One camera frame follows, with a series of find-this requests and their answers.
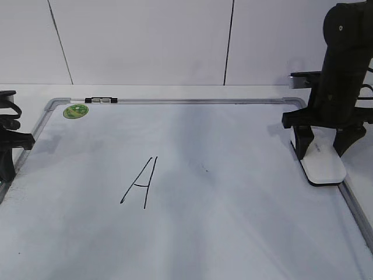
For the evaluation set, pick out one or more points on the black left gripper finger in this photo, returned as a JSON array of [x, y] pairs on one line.
[[7, 166]]

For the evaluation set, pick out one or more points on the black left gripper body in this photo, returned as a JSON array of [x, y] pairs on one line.
[[12, 139]]

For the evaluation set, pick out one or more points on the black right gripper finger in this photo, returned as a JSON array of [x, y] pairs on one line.
[[347, 136], [302, 138]]

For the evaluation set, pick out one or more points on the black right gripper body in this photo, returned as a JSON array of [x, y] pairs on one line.
[[331, 104]]

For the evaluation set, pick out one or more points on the white board eraser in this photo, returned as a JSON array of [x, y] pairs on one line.
[[321, 165]]

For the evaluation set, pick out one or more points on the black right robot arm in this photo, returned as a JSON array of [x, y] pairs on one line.
[[347, 30]]

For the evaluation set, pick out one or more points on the round green sticker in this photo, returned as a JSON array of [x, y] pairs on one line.
[[75, 111]]

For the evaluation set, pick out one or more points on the black clear pen holder clip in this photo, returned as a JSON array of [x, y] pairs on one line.
[[101, 100]]

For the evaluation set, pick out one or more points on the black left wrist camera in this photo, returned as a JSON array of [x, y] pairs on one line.
[[6, 97]]

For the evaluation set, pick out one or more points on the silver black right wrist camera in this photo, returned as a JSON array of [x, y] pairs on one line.
[[302, 80]]

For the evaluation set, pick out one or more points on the white board with aluminium frame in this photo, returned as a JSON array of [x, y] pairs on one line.
[[174, 190]]

